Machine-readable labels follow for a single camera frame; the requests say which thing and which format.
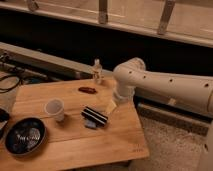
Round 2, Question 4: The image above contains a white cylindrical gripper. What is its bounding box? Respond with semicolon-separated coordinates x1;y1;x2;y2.
106;83;135;115

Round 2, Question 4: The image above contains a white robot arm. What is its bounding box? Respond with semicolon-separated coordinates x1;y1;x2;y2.
106;57;213;116

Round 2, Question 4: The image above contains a black white striped block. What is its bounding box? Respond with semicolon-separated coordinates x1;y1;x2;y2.
81;107;108;126

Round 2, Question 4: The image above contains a small blue-grey block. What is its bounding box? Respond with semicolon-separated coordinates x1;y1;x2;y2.
85;119;97;129

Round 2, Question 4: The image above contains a small brown red object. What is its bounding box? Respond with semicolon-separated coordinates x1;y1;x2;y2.
78;87;97;94

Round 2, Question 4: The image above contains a small clear bottle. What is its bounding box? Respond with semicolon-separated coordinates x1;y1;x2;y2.
92;59;102;84

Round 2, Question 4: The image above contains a wooden table board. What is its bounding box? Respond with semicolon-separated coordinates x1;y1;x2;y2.
0;78;149;171

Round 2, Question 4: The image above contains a black round bowl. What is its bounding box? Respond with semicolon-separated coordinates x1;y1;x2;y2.
5;117;46;156

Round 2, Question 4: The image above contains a black object at left edge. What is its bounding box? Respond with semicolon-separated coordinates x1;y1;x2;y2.
0;108;10;122

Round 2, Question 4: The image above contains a black cable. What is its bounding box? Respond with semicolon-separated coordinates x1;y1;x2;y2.
0;73;23;94

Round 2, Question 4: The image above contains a metal rail frame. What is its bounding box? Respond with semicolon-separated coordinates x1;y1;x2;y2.
0;41;114;81

